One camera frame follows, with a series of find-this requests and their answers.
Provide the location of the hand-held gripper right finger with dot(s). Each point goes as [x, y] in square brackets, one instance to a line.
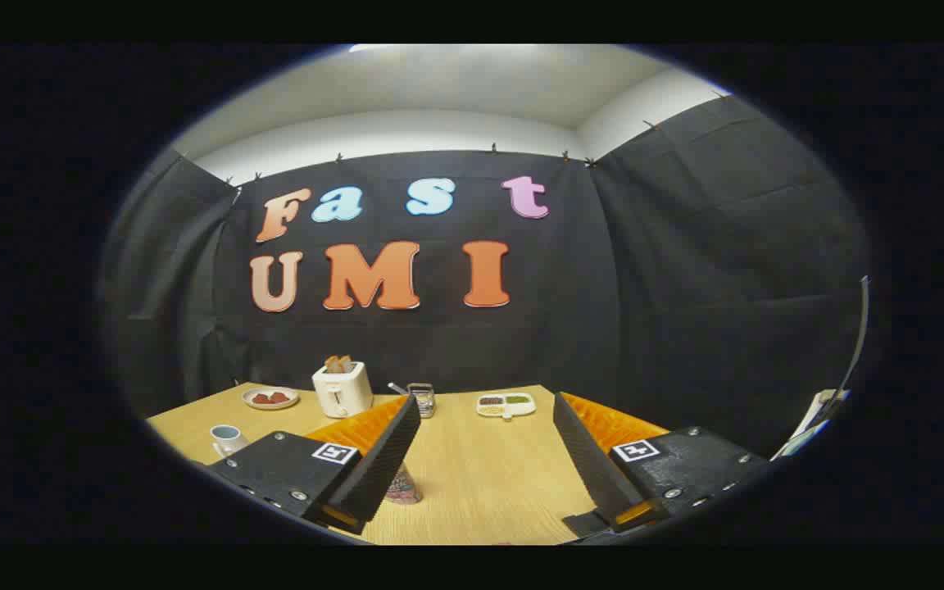
[587, 459]

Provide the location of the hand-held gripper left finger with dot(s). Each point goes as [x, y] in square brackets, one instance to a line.
[382, 467]

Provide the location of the silver juice bottle red label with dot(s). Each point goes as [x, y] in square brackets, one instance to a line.
[405, 485]

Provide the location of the white cup blue inside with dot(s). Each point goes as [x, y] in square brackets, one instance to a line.
[226, 438]

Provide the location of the small white utensil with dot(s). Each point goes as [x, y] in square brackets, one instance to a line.
[397, 388]

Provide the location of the white toaster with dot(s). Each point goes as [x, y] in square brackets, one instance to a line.
[342, 392]

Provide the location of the white divided condiment dish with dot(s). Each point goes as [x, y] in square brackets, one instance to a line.
[506, 404]

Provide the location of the wooden table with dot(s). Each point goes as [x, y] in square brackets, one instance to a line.
[488, 475]

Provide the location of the brown toast slice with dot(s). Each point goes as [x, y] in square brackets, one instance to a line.
[345, 363]
[331, 364]

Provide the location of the white round plate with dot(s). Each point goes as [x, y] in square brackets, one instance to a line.
[270, 406]

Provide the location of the white and blue object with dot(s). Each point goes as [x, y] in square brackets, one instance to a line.
[808, 426]

